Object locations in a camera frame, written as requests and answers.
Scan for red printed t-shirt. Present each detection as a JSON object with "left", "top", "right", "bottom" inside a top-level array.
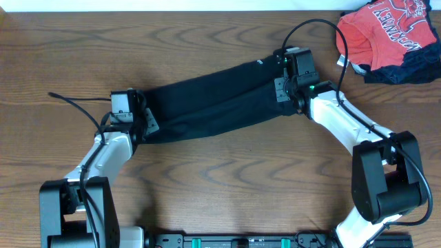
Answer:
[{"left": 338, "top": 0, "right": 437, "bottom": 70}]

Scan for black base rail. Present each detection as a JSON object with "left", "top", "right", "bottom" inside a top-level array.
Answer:
[{"left": 143, "top": 231, "right": 414, "bottom": 248}]

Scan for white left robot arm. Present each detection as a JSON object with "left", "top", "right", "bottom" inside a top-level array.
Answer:
[{"left": 39, "top": 89, "right": 158, "bottom": 248}]

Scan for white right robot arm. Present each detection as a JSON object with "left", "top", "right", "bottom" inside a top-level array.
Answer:
[{"left": 274, "top": 75, "right": 433, "bottom": 247}]

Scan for black t-shirt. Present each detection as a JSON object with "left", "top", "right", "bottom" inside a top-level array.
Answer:
[{"left": 143, "top": 50, "right": 297, "bottom": 144}]

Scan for dark navy garment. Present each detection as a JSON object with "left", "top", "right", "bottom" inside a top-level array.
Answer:
[{"left": 352, "top": 1, "right": 440, "bottom": 85}]

